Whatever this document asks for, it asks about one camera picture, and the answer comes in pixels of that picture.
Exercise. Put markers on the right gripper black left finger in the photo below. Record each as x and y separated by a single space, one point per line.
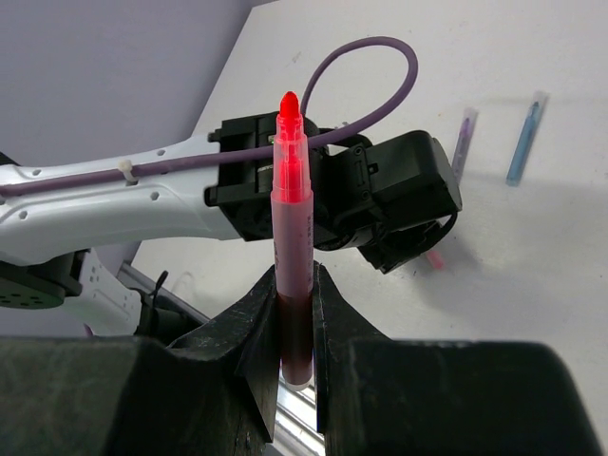
116 396

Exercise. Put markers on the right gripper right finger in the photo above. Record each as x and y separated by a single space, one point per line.
381 396

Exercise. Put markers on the red pen cap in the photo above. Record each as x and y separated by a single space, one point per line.
435 259

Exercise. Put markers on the aluminium rail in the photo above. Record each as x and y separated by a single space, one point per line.
294 418

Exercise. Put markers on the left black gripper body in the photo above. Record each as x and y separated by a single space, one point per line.
392 201

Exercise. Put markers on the red pen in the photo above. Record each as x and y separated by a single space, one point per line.
292 204

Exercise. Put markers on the blue pen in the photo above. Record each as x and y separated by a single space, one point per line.
525 141

